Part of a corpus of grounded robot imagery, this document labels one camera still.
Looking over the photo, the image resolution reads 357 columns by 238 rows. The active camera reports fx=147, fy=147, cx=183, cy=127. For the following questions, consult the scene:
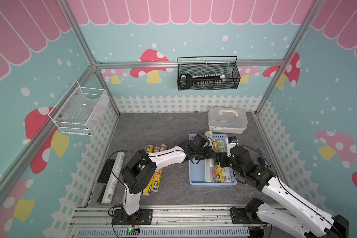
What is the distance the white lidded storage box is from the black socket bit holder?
0.25 meters

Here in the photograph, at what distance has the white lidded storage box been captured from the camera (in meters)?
1.04

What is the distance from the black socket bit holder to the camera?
0.89 m
